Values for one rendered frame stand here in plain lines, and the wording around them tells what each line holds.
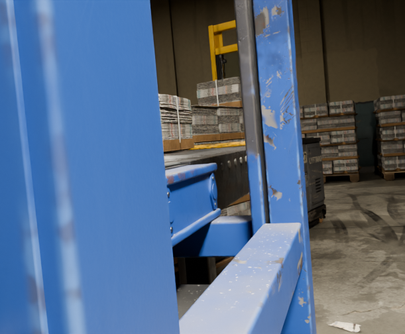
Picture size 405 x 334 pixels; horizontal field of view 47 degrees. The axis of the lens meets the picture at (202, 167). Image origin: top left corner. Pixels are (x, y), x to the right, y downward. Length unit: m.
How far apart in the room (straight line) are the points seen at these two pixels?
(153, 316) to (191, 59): 9.78
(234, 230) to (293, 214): 0.10
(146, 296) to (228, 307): 0.22
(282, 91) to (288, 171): 0.12
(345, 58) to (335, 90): 0.62
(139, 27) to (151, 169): 0.05
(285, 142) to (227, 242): 0.19
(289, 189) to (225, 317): 0.38
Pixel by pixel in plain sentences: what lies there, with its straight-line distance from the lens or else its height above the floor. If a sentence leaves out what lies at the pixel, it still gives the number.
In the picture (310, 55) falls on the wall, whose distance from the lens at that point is 9.36.
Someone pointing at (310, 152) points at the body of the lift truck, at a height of 0.67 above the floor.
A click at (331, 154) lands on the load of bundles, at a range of 7.70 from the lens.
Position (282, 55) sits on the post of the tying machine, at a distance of 0.72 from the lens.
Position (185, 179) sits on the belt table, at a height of 0.78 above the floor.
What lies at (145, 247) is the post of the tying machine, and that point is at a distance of 0.17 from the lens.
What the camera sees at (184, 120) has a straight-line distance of 2.04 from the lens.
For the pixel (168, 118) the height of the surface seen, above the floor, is 0.94.
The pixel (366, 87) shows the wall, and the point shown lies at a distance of 9.36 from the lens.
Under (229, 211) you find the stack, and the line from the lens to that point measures 3.24.
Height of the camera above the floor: 0.83
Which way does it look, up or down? 3 degrees down
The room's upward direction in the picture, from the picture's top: 5 degrees counter-clockwise
